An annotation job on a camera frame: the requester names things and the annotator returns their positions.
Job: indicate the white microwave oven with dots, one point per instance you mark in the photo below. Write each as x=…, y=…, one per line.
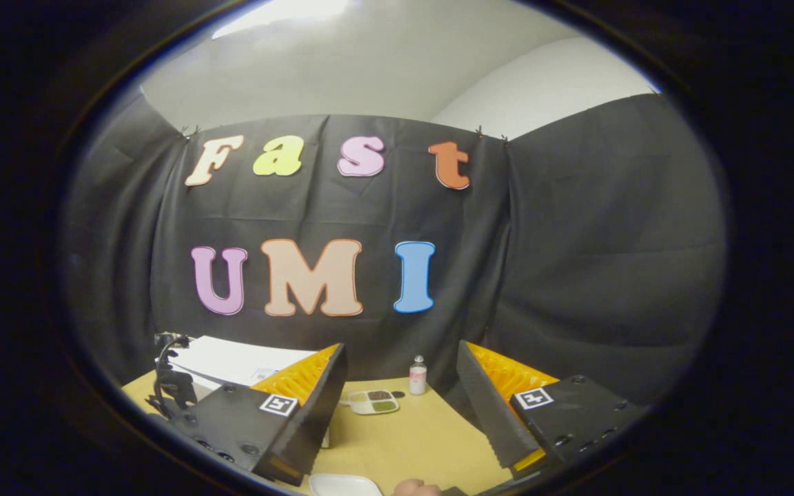
x=231, y=358

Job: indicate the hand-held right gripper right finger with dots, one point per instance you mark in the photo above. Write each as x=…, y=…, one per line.
x=490, y=406

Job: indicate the white square plate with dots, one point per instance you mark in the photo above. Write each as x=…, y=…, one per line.
x=342, y=486

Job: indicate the white divided seasoning tray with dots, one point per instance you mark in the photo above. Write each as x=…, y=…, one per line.
x=373, y=401

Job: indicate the small pink label bottle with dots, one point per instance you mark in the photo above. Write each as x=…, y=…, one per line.
x=418, y=379

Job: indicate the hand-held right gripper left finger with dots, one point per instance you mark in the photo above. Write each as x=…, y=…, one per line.
x=307, y=420

